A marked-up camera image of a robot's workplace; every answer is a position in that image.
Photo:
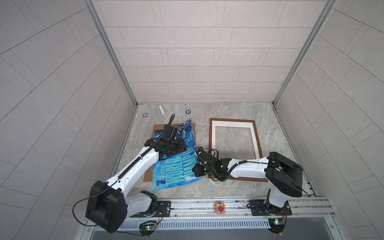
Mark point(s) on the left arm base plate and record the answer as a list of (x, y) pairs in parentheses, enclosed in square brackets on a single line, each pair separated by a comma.
[(164, 206)]

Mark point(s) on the right circuit board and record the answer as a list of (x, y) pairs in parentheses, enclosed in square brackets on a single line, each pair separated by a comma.
[(277, 225)]

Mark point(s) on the white mat board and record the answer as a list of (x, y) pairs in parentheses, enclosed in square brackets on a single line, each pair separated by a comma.
[(234, 123)]

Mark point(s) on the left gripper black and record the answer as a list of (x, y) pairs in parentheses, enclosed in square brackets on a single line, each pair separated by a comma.
[(181, 147)]

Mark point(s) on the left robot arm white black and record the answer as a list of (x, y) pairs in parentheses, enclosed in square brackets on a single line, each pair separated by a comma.
[(109, 203)]

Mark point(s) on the white cylinder tube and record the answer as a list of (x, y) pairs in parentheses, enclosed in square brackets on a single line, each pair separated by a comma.
[(162, 110)]

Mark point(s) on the circuit board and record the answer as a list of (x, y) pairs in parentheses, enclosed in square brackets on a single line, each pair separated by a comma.
[(147, 228), (277, 225)]

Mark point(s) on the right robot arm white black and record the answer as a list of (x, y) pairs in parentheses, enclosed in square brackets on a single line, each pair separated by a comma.
[(284, 174)]

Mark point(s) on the left circuit board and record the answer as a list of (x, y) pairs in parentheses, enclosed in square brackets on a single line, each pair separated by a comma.
[(147, 228)]

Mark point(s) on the pink toy figurine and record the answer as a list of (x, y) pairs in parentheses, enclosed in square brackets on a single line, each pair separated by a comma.
[(219, 207)]

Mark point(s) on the blue poster with white mat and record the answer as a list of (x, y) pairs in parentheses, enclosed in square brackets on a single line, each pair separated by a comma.
[(177, 170)]

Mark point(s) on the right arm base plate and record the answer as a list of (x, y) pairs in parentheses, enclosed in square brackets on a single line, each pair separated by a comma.
[(258, 208)]

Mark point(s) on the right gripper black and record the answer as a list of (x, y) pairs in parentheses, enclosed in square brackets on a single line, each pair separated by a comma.
[(197, 173)]

